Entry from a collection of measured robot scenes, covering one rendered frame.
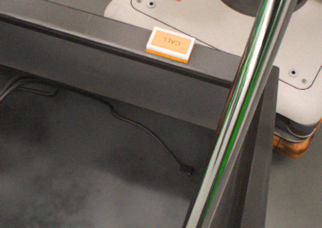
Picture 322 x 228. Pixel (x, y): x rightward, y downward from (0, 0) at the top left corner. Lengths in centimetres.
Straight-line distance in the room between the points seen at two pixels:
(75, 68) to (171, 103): 13
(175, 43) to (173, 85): 6
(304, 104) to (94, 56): 84
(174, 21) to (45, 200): 91
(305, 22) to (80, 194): 102
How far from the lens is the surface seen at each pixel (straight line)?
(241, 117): 16
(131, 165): 79
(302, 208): 172
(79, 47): 77
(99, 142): 81
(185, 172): 78
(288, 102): 153
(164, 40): 73
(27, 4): 78
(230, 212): 33
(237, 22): 163
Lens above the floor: 155
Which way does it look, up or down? 60 degrees down
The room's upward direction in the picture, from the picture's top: 5 degrees clockwise
